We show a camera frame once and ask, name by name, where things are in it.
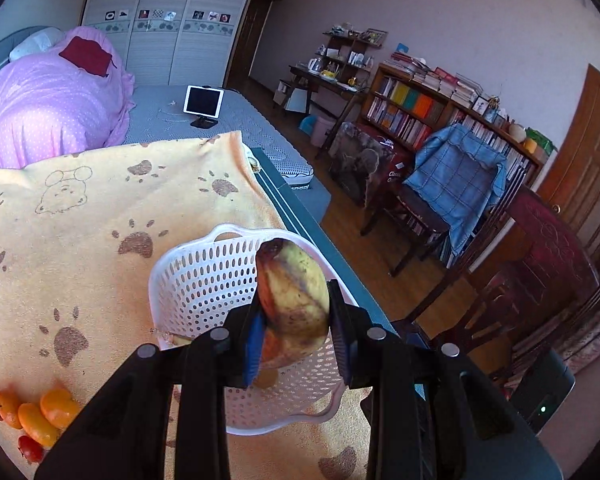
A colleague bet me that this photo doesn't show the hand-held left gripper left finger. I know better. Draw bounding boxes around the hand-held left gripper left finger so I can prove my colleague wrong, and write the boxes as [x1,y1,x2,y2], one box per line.
[34,294,271,480]

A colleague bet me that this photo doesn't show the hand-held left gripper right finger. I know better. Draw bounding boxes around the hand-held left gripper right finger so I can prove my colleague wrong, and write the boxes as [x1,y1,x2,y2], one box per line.
[326,279,563,480]

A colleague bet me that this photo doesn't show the yellow green mango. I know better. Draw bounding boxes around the yellow green mango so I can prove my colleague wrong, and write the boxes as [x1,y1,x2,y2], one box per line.
[256,238,330,370]

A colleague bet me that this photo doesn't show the white perforated plastic basket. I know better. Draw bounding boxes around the white perforated plastic basket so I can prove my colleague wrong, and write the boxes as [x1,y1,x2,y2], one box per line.
[148,223,361,436]

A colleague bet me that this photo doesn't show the orange cherry tomato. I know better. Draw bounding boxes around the orange cherry tomato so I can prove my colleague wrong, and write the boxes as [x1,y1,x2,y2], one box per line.
[18,402,61,448]
[0,389,24,430]

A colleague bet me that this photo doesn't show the green table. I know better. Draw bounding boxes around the green table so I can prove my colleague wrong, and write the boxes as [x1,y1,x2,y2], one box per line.
[245,147,431,402]

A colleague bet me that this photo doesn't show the yellow paw print blanket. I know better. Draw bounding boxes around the yellow paw print blanket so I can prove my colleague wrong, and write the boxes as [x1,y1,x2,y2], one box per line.
[0,131,371,480]

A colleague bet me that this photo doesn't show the black box with green light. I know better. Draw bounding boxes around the black box with green light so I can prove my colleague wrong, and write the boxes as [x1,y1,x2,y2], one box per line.
[509,347,577,436]

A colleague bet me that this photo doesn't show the printed cloth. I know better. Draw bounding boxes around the printed cloth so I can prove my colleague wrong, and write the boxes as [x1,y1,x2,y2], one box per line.
[328,121,417,207]

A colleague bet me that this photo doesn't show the carved dark wooden chair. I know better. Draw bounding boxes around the carved dark wooden chair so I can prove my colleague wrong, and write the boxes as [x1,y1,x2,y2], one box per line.
[405,185,600,397]

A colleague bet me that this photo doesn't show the grey mattress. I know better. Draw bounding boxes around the grey mattress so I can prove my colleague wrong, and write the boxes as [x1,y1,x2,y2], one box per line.
[122,84,315,191]

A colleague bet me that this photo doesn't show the blue plaid jacket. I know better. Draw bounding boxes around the blue plaid jacket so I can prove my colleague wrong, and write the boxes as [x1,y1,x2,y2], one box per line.
[411,124,509,257]

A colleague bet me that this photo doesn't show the pink waste bin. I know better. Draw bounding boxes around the pink waste bin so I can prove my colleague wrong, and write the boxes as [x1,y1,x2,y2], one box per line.
[310,114,337,149]

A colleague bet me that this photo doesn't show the floral cloth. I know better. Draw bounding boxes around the floral cloth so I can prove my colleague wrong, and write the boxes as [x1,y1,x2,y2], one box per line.
[510,275,600,382]

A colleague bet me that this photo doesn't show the white tablet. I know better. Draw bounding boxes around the white tablet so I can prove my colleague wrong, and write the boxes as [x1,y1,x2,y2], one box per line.
[183,85,225,129]

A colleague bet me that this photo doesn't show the wooden bookshelf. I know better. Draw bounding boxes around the wooden bookshelf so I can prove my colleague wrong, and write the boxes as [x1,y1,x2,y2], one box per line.
[362,62,548,267]

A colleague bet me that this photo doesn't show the wooden desk with shelf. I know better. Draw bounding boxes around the wooden desk with shelf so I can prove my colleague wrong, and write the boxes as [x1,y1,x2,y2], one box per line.
[278,29,388,133]

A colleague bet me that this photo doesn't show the stack of books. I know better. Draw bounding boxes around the stack of books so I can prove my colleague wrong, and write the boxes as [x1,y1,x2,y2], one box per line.
[380,51,484,109]

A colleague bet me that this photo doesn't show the green bag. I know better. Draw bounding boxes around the green bag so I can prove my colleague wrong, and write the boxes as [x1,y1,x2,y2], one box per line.
[525,127,557,157]

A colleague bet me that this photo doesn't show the dark brown door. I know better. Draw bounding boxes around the dark brown door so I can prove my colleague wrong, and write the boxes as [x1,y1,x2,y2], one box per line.
[225,0,288,96]

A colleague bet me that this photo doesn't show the pink dotted quilt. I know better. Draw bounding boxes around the pink dotted quilt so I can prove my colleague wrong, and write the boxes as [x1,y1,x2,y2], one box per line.
[0,26,137,173]

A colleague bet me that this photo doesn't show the light brown wooden door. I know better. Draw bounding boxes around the light brown wooden door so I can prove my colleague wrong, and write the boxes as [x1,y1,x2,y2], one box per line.
[535,64,600,272]

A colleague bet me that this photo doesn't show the dark red cloth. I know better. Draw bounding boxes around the dark red cloth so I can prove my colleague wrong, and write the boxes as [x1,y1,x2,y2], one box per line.
[58,36,118,79]

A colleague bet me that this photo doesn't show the white sliding door wardrobe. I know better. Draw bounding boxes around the white sliding door wardrobe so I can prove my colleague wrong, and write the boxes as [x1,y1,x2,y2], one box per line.
[80,0,259,89]

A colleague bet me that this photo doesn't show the white pillow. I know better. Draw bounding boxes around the white pillow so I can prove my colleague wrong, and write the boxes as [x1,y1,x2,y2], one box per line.
[8,27,64,62]

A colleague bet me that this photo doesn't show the grey padded headboard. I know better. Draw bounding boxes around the grey padded headboard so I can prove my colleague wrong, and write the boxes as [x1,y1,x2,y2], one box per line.
[0,26,56,86]

